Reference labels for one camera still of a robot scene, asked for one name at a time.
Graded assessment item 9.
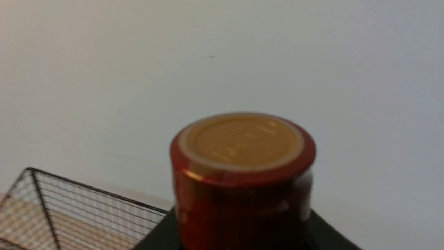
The black wire mesh shelf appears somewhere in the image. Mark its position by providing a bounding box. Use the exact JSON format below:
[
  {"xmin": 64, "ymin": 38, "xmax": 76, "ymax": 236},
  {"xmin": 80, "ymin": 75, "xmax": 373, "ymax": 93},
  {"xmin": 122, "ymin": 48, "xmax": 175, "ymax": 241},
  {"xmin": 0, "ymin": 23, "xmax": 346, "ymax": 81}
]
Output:
[{"xmin": 0, "ymin": 167, "xmax": 168, "ymax": 250}]

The soy sauce bottle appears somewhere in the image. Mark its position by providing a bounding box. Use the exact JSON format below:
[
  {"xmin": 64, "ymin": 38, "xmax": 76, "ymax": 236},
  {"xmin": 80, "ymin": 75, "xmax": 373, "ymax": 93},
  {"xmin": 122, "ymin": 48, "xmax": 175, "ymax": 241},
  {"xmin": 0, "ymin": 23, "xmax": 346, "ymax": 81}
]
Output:
[{"xmin": 169, "ymin": 112, "xmax": 317, "ymax": 250}]

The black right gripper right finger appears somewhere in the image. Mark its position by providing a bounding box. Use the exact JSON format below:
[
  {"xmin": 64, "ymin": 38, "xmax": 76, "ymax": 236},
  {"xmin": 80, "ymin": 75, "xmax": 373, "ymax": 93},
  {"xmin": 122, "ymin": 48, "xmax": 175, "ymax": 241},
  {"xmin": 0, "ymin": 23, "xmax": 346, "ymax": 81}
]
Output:
[{"xmin": 305, "ymin": 210, "xmax": 361, "ymax": 250}]

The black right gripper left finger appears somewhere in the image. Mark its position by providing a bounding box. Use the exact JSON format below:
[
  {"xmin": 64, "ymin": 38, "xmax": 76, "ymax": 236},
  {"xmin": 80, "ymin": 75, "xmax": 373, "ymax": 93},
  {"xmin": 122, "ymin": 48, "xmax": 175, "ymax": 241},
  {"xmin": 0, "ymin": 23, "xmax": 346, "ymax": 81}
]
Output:
[{"xmin": 132, "ymin": 206, "xmax": 184, "ymax": 250}]

